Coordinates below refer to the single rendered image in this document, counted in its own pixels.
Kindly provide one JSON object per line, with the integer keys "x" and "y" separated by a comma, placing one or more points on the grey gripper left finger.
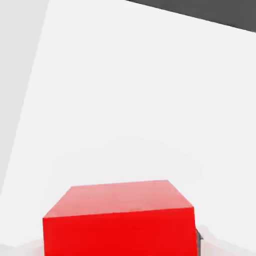
{"x": 30, "y": 250}

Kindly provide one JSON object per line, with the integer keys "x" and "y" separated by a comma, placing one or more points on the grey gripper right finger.
{"x": 210, "y": 248}

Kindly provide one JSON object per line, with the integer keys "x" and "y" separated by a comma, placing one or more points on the small red cube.
{"x": 120, "y": 232}

